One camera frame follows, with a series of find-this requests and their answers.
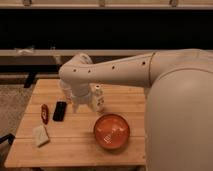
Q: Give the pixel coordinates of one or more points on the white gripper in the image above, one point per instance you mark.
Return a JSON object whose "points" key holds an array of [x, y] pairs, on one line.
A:
{"points": [[80, 99]]}

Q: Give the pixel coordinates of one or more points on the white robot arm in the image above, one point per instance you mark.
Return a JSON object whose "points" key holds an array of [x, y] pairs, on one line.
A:
{"points": [[178, 117]]}

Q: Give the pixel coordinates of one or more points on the orange ceramic bowl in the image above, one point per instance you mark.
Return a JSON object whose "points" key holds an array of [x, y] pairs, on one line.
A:
{"points": [[111, 131]]}

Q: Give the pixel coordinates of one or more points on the black rectangular phone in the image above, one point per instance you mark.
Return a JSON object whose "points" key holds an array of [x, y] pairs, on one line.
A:
{"points": [[60, 110]]}

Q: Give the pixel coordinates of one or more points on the small white bottle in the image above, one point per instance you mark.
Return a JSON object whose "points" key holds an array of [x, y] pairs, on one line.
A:
{"points": [[97, 99]]}

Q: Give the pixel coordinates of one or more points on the wooden board table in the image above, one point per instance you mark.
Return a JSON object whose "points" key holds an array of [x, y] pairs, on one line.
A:
{"points": [[72, 141]]}

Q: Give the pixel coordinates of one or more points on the beige sponge block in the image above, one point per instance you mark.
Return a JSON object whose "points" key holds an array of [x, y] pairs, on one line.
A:
{"points": [[40, 135]]}

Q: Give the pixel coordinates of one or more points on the black table leg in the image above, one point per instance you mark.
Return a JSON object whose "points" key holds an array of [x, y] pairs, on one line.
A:
{"points": [[30, 79]]}

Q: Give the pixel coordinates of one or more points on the black object at left edge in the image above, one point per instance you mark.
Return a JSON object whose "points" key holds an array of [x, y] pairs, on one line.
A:
{"points": [[9, 138]]}

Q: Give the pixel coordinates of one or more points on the grey horizontal rail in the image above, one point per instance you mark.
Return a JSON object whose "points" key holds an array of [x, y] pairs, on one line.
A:
{"points": [[57, 55]]}

